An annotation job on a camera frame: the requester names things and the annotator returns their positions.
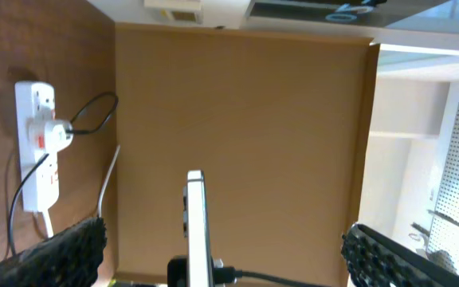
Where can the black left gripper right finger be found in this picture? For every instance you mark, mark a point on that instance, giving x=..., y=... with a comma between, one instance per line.
x=373, y=259

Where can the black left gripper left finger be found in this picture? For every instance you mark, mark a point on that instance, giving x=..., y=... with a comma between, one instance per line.
x=70, y=258

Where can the black flip smartphone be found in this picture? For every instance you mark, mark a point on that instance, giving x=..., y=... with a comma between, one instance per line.
x=197, y=223

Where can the white USB charger adapter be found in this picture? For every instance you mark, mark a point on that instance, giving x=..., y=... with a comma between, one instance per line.
x=50, y=136

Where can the white power strip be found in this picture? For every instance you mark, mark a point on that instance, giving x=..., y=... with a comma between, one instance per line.
x=35, y=102

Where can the brown wooden side panel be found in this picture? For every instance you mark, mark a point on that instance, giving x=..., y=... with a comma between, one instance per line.
x=278, y=123

